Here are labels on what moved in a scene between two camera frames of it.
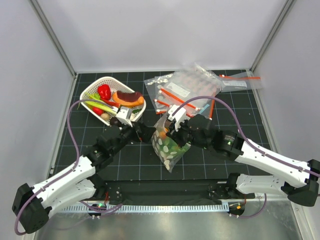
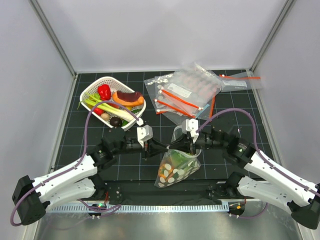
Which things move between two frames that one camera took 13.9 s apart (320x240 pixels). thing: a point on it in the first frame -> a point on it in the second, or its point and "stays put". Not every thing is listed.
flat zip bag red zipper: x=244 y=81 stays put
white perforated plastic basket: x=103 y=97 stays put
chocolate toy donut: x=114 y=120 stays put
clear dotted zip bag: x=168 y=149 -> x=176 y=165
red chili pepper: x=98 y=111 stays put
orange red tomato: x=162 y=134 -> x=164 y=172
